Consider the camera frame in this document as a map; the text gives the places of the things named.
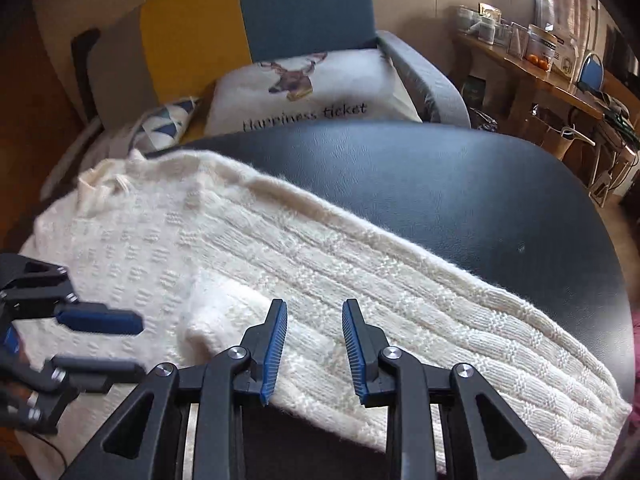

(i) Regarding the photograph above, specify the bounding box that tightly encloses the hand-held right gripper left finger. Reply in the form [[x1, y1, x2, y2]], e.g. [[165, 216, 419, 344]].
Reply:
[[60, 299, 289, 480]]

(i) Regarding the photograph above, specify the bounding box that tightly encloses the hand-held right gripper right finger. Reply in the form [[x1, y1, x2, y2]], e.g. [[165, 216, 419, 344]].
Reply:
[[341, 299, 568, 480]]

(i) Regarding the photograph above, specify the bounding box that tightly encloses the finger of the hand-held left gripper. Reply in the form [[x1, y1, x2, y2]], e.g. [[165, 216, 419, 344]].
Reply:
[[0, 254, 146, 336], [0, 356, 148, 433]]

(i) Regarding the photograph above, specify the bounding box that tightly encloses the cream knit sweater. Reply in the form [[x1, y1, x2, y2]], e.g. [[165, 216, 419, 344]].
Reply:
[[15, 152, 633, 480]]

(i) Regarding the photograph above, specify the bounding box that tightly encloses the wooden wardrobe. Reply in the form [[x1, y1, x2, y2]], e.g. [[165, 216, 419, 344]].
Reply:
[[0, 20, 86, 256]]

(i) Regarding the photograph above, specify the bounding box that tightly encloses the geometric print pillow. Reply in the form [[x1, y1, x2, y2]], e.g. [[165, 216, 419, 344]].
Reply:
[[107, 97, 201, 153]]

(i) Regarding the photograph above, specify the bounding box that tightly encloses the deer print pillow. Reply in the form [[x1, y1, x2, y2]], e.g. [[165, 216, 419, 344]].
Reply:
[[204, 49, 423, 136]]

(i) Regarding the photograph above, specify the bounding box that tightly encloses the brown paper bag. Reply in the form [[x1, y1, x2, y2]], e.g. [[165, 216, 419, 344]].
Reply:
[[525, 110, 596, 161]]

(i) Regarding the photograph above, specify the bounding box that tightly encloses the wooden desk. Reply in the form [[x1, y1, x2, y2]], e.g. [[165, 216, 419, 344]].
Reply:
[[452, 32, 606, 151]]

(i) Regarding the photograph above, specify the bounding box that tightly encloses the grey yellow blue sofa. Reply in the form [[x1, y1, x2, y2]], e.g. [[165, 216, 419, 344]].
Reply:
[[37, 0, 471, 196]]

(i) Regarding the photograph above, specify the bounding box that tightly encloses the row of white jars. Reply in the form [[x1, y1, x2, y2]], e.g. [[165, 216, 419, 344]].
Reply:
[[457, 4, 526, 56]]

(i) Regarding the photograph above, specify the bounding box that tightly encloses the white box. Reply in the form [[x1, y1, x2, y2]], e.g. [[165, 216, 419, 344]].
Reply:
[[549, 35, 582, 79]]

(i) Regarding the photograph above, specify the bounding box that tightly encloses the clear plastic jar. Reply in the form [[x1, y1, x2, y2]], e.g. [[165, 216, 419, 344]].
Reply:
[[527, 24, 556, 61]]

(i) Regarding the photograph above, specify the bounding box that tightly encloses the blue chair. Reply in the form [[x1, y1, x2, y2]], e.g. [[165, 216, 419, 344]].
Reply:
[[577, 51, 606, 92]]

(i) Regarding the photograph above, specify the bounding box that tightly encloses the black cable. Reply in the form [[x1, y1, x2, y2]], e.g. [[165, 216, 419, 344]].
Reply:
[[34, 432, 69, 468]]

